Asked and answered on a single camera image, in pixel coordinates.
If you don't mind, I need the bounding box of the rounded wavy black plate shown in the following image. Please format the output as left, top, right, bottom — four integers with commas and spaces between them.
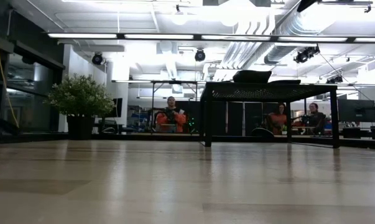
269, 79, 302, 85

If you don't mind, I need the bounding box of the wavy square black plate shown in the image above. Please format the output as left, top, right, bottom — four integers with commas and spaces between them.
232, 70, 272, 84

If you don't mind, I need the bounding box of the black perforated metal shelf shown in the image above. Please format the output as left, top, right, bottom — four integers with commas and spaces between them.
200, 81, 340, 149

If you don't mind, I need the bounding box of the person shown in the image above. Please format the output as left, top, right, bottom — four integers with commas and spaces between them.
154, 95, 188, 134
264, 102, 288, 135
300, 101, 328, 135

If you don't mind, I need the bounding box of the black computer monitor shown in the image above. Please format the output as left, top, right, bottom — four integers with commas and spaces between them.
108, 97, 124, 118
338, 98, 375, 124

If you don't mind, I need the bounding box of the green potted plant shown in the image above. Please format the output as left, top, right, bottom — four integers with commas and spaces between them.
44, 73, 115, 141

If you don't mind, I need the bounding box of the black aluminium table frame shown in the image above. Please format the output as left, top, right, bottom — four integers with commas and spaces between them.
0, 132, 375, 151

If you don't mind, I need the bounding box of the yellow hanging cable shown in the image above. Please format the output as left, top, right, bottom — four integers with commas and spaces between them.
0, 14, 21, 129

